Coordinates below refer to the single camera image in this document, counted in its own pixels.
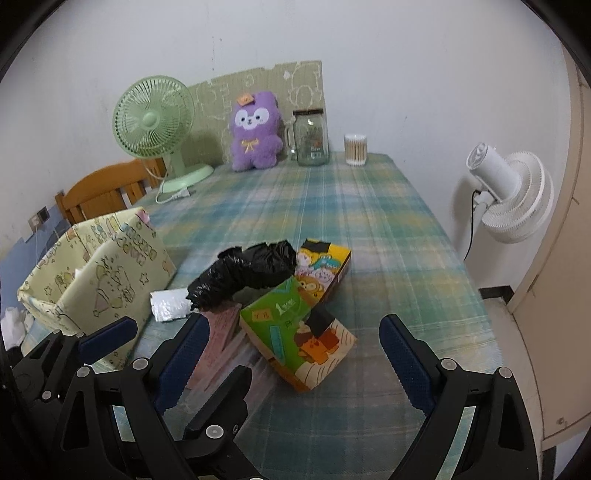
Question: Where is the beige door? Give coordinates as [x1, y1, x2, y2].
[507, 41, 591, 450]

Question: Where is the black fan cable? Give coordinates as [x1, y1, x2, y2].
[463, 189, 481, 260]

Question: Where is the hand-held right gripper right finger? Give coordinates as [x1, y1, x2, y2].
[379, 314, 539, 480]

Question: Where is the white standing fan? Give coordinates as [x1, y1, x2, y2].
[450, 143, 555, 265]

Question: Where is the cotton swab container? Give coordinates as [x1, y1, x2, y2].
[344, 134, 369, 167]

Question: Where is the wooden chair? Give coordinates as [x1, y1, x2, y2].
[54, 159, 167, 227]

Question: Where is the clear pack of pink sticks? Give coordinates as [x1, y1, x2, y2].
[188, 308, 278, 403]

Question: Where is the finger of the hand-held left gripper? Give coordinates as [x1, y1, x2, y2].
[78, 318, 139, 366]
[184, 364, 253, 443]

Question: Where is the green fan power cord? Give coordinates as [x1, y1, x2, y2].
[154, 161, 191, 205]

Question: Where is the crumpled white tissue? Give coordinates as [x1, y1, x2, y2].
[0, 307, 27, 348]

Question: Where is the green cartoon tissue pack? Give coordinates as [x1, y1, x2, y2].
[239, 276, 358, 393]

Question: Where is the glass jar mug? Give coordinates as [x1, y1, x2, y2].
[287, 109, 330, 167]

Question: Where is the patterned cardboard sheet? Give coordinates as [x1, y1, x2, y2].
[188, 59, 331, 168]

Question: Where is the yellow cartoon tissue pack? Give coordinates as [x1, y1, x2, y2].
[294, 237, 352, 304]

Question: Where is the black plastic bag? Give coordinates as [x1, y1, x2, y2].
[186, 240, 297, 311]

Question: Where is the yellow patterned storage box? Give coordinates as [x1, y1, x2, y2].
[17, 208, 177, 372]

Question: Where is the green desk fan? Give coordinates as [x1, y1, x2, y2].
[115, 76, 215, 195]

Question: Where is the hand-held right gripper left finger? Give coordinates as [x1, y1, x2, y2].
[51, 316, 211, 480]

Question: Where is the purple plush bear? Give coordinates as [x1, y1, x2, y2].
[229, 91, 284, 172]

